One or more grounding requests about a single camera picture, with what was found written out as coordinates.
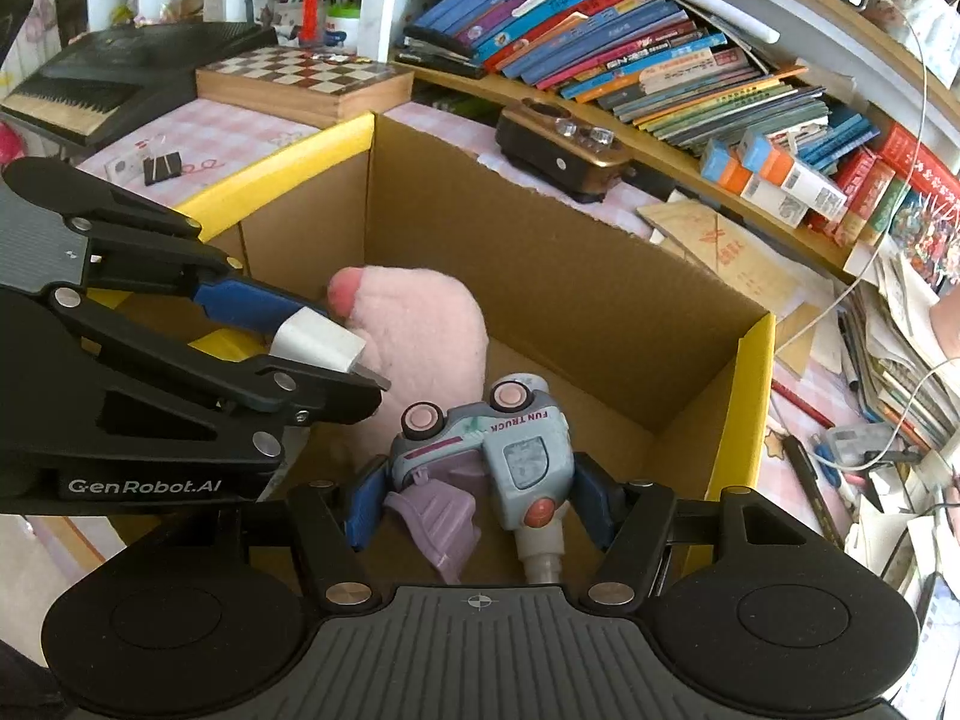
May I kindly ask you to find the wooden chess board box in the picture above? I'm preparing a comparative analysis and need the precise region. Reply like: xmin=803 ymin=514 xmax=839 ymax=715
xmin=195 ymin=46 xmax=413 ymax=128

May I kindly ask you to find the black Yamaha keyboard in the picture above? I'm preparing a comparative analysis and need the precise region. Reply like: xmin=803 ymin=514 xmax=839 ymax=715
xmin=2 ymin=21 xmax=277 ymax=153

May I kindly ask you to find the small white red box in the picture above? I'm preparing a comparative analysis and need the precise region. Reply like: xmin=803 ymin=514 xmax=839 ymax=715
xmin=104 ymin=153 xmax=145 ymax=185

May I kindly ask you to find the white green lidded jar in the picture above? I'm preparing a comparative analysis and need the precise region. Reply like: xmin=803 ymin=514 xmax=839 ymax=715
xmin=324 ymin=4 xmax=359 ymax=52

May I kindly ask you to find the red tassel ornament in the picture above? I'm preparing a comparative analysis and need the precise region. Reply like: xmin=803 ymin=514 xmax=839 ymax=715
xmin=299 ymin=0 xmax=320 ymax=46

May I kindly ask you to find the black binder clip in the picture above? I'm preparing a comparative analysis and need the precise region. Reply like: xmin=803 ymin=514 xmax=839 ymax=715
xmin=142 ymin=151 xmax=184 ymax=187

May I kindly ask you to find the pink checkered tablecloth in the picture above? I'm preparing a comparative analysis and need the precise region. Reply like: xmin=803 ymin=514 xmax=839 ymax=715
xmin=85 ymin=99 xmax=736 ymax=377

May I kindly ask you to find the pink plush pig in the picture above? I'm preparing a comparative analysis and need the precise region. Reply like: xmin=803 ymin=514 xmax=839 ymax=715
xmin=327 ymin=265 xmax=488 ymax=470

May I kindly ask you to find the gold tape roll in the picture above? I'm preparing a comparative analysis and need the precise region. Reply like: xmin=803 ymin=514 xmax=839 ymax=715
xmin=189 ymin=328 xmax=267 ymax=362

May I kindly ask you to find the orange white medicine box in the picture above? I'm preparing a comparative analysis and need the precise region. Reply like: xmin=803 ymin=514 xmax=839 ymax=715
xmin=737 ymin=130 xmax=846 ymax=221

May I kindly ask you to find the yellow cardboard box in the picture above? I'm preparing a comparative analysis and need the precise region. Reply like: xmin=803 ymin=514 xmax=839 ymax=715
xmin=182 ymin=114 xmax=775 ymax=500

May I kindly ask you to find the black brown device case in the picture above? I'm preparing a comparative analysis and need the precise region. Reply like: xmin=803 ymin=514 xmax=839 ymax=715
xmin=494 ymin=98 xmax=631 ymax=205

